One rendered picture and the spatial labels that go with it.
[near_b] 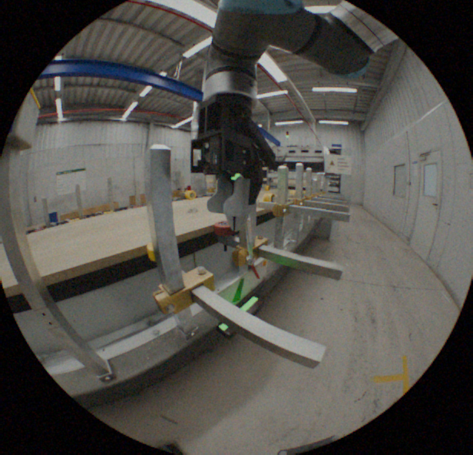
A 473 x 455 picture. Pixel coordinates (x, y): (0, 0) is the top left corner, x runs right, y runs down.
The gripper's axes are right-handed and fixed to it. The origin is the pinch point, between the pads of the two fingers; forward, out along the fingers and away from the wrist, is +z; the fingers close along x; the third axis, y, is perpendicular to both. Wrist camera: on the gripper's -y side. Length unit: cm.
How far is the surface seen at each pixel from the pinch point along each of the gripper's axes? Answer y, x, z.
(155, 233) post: 12.6, -6.3, 0.2
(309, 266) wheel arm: -16.7, 11.0, 13.8
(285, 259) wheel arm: -16.7, 3.8, 13.8
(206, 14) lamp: -15, -38, -131
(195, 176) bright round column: -233, -342, -22
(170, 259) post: 10.9, -6.1, 5.3
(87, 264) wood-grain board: 28.1, -24.8, 9.6
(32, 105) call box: 33.5, -7.6, -21.3
